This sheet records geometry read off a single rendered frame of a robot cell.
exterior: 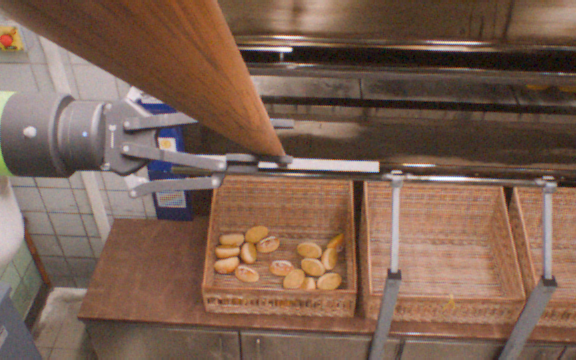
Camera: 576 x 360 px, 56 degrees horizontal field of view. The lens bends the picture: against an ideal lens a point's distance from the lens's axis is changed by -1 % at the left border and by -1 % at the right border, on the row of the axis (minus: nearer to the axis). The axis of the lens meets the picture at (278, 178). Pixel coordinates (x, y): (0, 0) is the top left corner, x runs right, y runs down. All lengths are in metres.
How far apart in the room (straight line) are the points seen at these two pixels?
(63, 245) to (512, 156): 2.04
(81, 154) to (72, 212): 2.05
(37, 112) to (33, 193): 2.03
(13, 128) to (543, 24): 1.70
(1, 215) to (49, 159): 0.13
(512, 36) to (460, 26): 0.17
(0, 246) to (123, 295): 1.55
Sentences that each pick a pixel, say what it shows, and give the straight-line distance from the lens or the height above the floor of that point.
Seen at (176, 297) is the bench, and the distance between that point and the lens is 2.19.
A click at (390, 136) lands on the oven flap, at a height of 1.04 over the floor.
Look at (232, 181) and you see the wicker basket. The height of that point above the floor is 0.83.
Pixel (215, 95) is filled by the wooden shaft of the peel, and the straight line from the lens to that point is 0.16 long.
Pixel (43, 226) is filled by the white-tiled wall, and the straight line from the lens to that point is 2.77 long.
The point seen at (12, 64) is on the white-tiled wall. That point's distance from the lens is 2.23.
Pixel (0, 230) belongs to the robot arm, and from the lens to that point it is 0.71.
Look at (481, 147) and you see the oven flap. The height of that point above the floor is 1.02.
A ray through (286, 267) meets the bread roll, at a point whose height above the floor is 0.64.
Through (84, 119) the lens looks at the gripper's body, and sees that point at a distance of 0.59.
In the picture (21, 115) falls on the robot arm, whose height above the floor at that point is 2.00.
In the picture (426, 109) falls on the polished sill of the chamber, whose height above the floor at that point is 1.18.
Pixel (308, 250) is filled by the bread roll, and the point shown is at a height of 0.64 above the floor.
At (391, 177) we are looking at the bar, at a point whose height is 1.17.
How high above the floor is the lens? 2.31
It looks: 41 degrees down
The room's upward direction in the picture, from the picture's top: straight up
